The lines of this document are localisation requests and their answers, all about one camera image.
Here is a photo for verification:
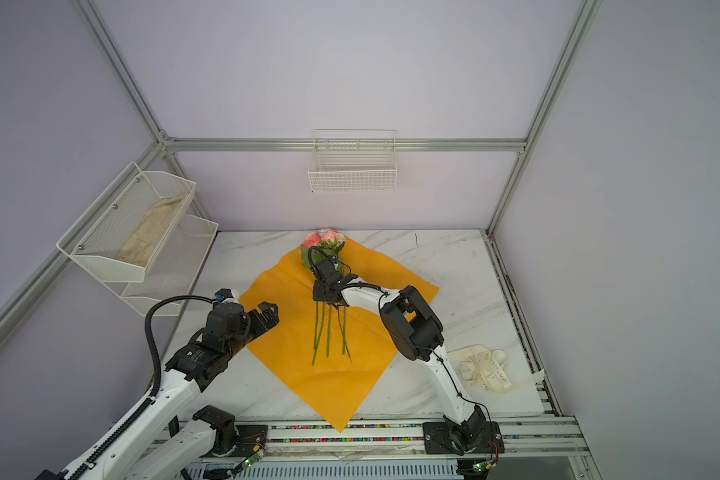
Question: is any aluminium frame post left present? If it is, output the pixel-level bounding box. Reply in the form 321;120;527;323
71;0;166;145

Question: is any aluminium frame post right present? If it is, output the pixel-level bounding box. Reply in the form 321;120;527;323
486;0;602;237

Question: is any white wire wall basket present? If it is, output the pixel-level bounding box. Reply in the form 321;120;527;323
308;129;398;194

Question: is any lower white mesh shelf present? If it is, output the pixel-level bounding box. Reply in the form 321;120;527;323
120;214;218;316

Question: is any aluminium frame crossbar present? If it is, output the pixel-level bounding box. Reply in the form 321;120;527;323
163;138;527;152

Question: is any aluminium frame post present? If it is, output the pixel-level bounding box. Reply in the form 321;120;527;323
71;0;166;145
486;0;602;237

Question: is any beige cloth glove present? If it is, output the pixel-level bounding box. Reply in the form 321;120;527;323
116;195;186;267

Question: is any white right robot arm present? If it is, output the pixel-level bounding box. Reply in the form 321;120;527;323
306;246;503;465

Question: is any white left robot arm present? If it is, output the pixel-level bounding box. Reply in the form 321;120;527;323
38;289;279;479

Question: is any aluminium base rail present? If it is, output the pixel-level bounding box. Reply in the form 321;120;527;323
178;416;602;479

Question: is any white mesh shelf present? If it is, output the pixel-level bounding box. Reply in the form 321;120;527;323
56;163;196;283
120;214;218;316

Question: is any cream printed ribbon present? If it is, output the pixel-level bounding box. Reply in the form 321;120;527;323
448;345;546;394

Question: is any orange wrapping paper sheet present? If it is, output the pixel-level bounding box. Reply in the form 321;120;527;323
224;235;440;427

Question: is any upper white mesh shelf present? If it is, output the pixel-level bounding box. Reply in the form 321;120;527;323
56;163;196;283

